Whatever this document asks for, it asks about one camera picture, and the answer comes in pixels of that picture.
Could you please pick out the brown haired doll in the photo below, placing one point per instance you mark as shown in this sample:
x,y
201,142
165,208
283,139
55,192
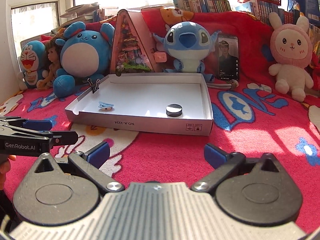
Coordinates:
x,y
52,64

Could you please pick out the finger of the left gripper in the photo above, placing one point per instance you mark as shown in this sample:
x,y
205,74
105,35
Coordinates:
x,y
62,138
17,121

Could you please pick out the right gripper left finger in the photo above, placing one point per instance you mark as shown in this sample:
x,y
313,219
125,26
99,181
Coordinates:
x,y
87,164

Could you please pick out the pink cartoon blanket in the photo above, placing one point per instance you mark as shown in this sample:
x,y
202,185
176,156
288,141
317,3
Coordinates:
x,y
252,119

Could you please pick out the person left hand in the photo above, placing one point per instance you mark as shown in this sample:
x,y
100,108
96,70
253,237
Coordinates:
x,y
4,169

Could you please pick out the black round lens cap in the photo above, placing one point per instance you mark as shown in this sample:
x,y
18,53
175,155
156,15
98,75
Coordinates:
x,y
174,110

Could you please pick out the Doraemon plush toy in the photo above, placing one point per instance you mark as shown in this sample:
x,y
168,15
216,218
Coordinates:
x,y
32,60

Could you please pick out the pink triangular diorama house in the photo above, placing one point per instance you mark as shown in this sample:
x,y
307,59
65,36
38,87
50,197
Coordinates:
x,y
133,49

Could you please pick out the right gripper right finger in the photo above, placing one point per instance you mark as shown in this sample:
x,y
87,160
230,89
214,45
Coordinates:
x,y
226,165

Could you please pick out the pink bunny plush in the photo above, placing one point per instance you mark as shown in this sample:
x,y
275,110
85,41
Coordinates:
x,y
292,49

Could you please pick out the blue hair clip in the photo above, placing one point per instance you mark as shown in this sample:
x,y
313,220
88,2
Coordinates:
x,y
105,106

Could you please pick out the row of books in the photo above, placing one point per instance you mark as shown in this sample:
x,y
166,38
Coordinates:
x,y
214,6

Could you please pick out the white cardboard box tray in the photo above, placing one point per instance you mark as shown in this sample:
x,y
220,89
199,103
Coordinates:
x,y
140,101

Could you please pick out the round blue mouse plush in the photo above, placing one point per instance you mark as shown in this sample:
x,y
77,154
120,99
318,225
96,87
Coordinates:
x,y
85,56

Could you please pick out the blue Stitch plush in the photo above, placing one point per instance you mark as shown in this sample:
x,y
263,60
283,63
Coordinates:
x,y
189,44

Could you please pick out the black binder clip on box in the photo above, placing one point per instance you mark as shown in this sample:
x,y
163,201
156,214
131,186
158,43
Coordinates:
x,y
94,85

